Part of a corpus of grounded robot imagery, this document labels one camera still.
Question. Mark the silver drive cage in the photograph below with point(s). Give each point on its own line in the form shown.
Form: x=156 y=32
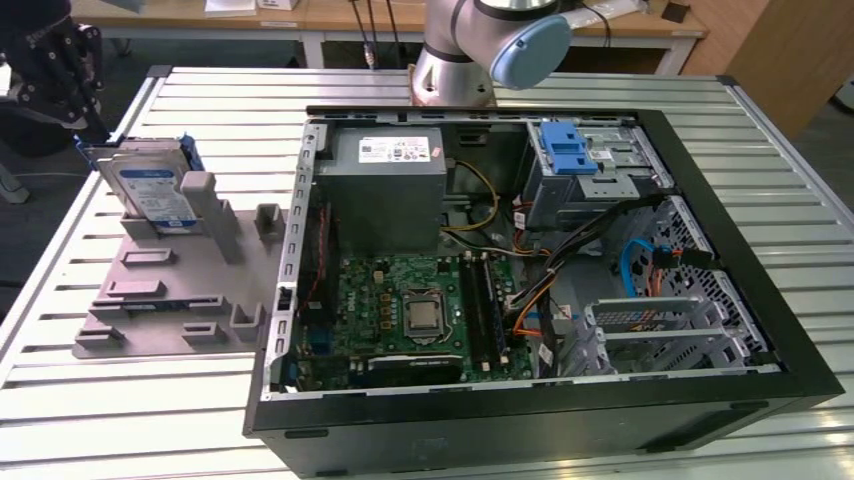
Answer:
x=553 y=200

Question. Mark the grey parts rack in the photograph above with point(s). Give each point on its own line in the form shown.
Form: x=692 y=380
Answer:
x=153 y=330

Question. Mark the black RAM slot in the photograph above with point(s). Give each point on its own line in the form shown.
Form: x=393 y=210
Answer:
x=475 y=310

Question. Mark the CPU socket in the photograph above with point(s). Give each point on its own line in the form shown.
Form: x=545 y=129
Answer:
x=427 y=292

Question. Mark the grey furniture foot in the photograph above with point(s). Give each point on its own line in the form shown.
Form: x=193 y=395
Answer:
x=13 y=187

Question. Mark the black case fan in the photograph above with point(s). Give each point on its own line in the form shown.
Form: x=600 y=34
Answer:
x=309 y=280

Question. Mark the black graphics card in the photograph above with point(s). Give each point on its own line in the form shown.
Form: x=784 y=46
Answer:
x=413 y=367

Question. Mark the white paper box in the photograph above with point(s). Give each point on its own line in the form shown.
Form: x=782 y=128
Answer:
x=229 y=7

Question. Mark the RAM stick in slot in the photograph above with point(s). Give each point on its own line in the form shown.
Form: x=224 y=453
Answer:
x=499 y=320

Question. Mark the wooden cabinet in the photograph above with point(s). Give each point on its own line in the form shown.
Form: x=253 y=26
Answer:
x=787 y=60

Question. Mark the spare RAM stick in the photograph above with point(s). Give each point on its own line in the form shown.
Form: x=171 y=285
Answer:
x=156 y=304

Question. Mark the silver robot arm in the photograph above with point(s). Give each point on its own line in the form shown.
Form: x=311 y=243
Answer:
x=453 y=55

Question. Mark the grey power supply unit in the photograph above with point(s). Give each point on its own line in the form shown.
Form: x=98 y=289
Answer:
x=380 y=210

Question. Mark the wooden desk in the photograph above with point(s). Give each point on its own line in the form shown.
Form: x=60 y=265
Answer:
x=333 y=15

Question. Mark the white labelled box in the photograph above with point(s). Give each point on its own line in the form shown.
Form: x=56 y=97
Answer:
x=276 y=4

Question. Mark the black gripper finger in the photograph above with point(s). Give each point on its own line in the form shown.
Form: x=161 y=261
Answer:
x=88 y=60

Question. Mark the blue drive cage latch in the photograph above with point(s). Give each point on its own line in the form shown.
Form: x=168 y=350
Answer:
x=567 y=150

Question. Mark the silver CPU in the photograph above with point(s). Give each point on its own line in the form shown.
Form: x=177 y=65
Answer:
x=423 y=316

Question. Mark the green motherboard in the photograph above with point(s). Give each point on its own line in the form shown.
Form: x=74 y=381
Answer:
x=433 y=272

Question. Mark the clear plastic bag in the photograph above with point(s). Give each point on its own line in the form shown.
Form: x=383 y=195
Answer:
x=627 y=12

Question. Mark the black open PC case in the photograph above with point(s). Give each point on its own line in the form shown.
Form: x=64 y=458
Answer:
x=533 y=435

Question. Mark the small black object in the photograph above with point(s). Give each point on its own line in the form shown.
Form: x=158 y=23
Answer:
x=680 y=12

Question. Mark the silver disk bay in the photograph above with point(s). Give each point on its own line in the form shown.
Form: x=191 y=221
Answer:
x=667 y=334

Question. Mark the hard disk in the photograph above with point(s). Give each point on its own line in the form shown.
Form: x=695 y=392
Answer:
x=149 y=190

